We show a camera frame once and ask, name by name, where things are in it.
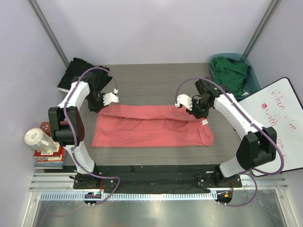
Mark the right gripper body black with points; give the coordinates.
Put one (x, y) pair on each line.
(199, 109)

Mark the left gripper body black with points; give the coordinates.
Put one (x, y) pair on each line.
(95, 101)

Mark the red t shirt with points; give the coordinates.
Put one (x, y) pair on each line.
(128, 126)

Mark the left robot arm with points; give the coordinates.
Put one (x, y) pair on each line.
(67, 128)

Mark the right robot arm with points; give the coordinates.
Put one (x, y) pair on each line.
(258, 143)

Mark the stack of books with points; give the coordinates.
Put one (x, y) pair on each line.
(50, 159)

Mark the white folded t shirt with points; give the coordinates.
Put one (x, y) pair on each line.
(63, 90)

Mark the black folded t shirt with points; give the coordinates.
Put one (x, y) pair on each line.
(76, 68)

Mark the green t shirt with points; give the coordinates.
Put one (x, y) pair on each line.
(230, 73)

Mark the blue plastic bin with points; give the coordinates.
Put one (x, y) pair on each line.
(251, 84)

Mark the small red box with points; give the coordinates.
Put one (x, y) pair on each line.
(45, 127)

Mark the clear plastic jar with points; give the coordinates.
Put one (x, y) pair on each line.
(39, 140)

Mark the white whiteboard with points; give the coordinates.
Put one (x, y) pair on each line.
(277, 105)

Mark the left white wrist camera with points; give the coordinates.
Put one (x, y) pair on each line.
(110, 98)

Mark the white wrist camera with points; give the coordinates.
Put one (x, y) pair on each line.
(110, 98)
(184, 100)

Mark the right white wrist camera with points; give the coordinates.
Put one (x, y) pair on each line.
(184, 100)

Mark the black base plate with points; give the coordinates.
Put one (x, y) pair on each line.
(156, 178)

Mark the aluminium rail frame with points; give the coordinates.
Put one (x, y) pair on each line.
(183, 200)

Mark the left aluminium corner post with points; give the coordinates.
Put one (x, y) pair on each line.
(44, 23)

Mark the aluminium corner post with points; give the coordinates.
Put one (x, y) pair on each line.
(44, 23)
(261, 26)

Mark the right aluminium corner post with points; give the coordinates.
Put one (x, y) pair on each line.
(261, 26)

